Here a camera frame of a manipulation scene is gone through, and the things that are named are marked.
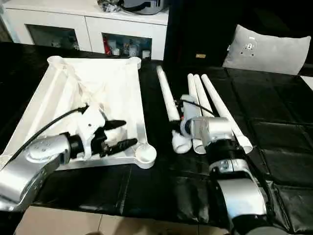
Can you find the white plastic table leg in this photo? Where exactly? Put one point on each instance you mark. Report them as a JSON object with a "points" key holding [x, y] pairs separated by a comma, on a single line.
{"points": [[201, 88], [192, 84], [166, 93], [220, 102]]}

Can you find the white plastic table top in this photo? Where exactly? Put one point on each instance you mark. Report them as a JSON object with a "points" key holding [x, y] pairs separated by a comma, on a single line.
{"points": [[61, 85]]}

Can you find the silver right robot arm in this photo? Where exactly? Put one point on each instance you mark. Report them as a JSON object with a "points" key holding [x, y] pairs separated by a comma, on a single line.
{"points": [[215, 129]]}

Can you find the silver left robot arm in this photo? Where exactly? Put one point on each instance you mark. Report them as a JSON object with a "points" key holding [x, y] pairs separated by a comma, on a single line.
{"points": [[24, 171]]}

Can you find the gold label sticker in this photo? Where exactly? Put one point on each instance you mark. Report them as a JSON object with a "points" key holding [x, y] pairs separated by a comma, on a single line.
{"points": [[200, 56]]}

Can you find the black table mat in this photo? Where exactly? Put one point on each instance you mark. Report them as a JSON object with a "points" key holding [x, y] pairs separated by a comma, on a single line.
{"points": [[171, 183]]}

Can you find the black cabinet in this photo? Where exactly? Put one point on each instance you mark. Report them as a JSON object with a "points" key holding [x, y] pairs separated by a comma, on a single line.
{"points": [[195, 29]]}

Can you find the grey cushion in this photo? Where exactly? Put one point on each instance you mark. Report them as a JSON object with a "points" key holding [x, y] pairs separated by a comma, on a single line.
{"points": [[269, 54]]}

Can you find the white glass-door cabinet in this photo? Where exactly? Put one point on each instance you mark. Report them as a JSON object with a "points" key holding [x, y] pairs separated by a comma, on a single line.
{"points": [[85, 22]]}

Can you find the grey round appliance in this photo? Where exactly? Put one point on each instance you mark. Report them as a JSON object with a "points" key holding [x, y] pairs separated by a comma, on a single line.
{"points": [[146, 7]]}

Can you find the dark crumpled bag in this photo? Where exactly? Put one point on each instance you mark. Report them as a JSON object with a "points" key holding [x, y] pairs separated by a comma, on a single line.
{"points": [[108, 6]]}

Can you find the white flat board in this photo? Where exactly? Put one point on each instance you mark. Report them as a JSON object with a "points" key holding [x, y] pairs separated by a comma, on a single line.
{"points": [[308, 82]]}

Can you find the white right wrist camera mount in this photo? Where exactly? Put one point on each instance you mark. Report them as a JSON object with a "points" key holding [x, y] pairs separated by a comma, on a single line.
{"points": [[193, 111]]}

